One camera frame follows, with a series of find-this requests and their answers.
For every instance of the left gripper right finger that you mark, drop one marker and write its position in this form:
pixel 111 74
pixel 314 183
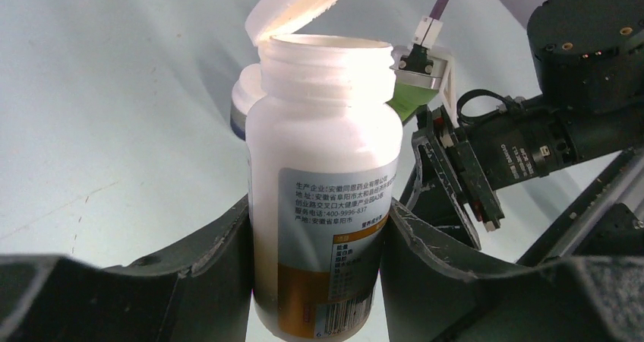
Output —
pixel 437 289

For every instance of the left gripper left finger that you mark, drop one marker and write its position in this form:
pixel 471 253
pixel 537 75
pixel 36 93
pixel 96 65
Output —
pixel 196 289

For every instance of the white bottle orange label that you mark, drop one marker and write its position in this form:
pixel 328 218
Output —
pixel 323 147

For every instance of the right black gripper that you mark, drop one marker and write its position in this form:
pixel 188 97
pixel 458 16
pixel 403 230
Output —
pixel 448 188

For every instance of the green pill bottle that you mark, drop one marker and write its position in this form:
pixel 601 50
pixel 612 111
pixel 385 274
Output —
pixel 408 99

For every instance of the white pill bottle blue label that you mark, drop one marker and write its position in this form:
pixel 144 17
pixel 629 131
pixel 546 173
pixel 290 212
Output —
pixel 246 91

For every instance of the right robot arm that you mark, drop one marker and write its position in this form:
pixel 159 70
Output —
pixel 588 59

